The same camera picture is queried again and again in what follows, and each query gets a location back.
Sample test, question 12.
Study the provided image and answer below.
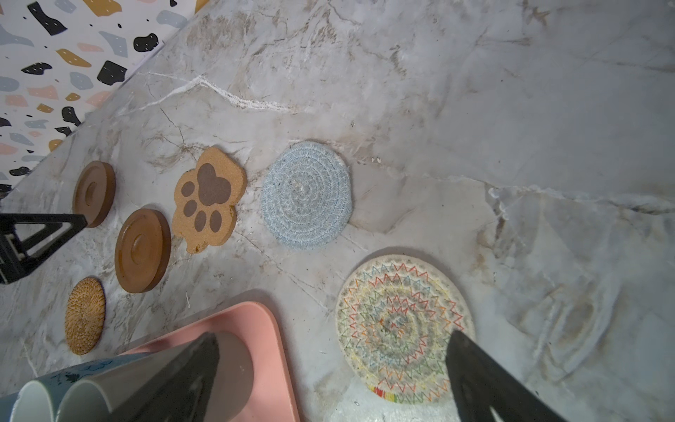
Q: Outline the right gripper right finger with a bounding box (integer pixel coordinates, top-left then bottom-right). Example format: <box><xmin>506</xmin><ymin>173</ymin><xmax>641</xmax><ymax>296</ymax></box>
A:
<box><xmin>446</xmin><ymin>331</ymin><xmax>563</xmax><ymax>421</ymax></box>

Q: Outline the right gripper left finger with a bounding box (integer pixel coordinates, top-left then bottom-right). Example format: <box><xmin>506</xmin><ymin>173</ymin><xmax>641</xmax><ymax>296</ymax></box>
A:
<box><xmin>105</xmin><ymin>333</ymin><xmax>220</xmax><ymax>421</ymax></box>

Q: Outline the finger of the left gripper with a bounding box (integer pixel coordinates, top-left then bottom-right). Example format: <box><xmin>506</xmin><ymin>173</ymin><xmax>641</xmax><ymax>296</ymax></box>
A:
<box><xmin>1</xmin><ymin>214</ymin><xmax>88</xmax><ymax>284</ymax></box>

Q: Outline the brown wooden coaster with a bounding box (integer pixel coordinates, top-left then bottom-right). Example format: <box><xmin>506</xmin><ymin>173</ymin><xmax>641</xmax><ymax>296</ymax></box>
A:
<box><xmin>72</xmin><ymin>161</ymin><xmax>116</xmax><ymax>228</ymax></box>
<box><xmin>114</xmin><ymin>209</ymin><xmax>171</xmax><ymax>294</ymax></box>

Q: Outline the cork paw coaster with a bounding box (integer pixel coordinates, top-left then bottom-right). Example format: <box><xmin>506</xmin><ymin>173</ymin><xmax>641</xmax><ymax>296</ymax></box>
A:
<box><xmin>172</xmin><ymin>146</ymin><xmax>247</xmax><ymax>254</ymax></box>

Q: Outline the light blue woven coaster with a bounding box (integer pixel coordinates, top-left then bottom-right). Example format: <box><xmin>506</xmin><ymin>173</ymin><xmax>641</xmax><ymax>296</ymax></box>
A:
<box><xmin>261</xmin><ymin>141</ymin><xmax>353</xmax><ymax>250</ymax></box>

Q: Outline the grey mug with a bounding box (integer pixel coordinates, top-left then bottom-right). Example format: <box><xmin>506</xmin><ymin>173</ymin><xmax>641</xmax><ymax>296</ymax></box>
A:
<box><xmin>56</xmin><ymin>332</ymin><xmax>254</xmax><ymax>421</ymax></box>

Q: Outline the pink silicone tray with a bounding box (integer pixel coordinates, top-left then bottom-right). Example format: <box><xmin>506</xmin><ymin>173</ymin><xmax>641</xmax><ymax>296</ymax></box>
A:
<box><xmin>128</xmin><ymin>302</ymin><xmax>300</xmax><ymax>421</ymax></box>

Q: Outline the woven rattan coaster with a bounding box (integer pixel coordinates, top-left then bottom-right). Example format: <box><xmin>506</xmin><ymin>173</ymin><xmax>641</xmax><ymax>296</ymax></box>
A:
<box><xmin>64</xmin><ymin>277</ymin><xmax>107</xmax><ymax>355</ymax></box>

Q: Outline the multicolour woven coaster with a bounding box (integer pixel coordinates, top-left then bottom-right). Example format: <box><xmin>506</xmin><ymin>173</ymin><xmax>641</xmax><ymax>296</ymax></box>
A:
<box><xmin>335</xmin><ymin>254</ymin><xmax>476</xmax><ymax>404</ymax></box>

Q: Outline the light blue patterned mug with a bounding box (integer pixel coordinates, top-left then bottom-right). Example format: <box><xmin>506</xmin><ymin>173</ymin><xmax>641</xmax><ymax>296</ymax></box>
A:
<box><xmin>5</xmin><ymin>353</ymin><xmax>151</xmax><ymax>421</ymax></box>

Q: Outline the blue mug back left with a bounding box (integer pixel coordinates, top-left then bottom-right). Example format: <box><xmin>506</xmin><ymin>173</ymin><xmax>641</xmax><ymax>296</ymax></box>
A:
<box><xmin>0</xmin><ymin>392</ymin><xmax>19</xmax><ymax>422</ymax></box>

